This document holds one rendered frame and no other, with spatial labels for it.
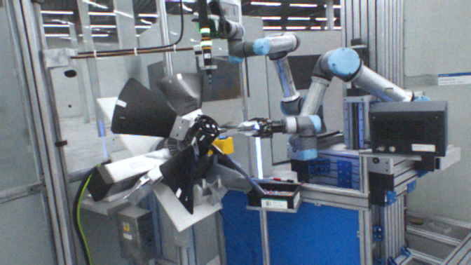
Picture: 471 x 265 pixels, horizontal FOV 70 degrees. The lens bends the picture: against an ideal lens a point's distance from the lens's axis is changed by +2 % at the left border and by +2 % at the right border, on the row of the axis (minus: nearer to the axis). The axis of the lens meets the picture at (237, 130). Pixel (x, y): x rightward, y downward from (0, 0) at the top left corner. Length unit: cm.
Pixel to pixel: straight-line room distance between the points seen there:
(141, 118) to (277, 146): 418
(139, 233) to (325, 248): 89
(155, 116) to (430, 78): 216
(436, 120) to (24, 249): 179
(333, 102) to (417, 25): 332
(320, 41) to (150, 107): 480
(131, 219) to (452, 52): 240
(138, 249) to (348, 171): 116
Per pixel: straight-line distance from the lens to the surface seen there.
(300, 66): 556
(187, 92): 151
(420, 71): 291
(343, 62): 149
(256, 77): 448
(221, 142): 185
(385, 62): 206
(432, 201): 309
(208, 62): 143
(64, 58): 158
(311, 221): 175
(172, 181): 112
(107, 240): 206
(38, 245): 188
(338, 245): 175
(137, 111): 129
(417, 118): 141
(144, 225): 159
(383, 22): 206
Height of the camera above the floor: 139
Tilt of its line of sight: 8 degrees down
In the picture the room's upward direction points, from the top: 5 degrees counter-clockwise
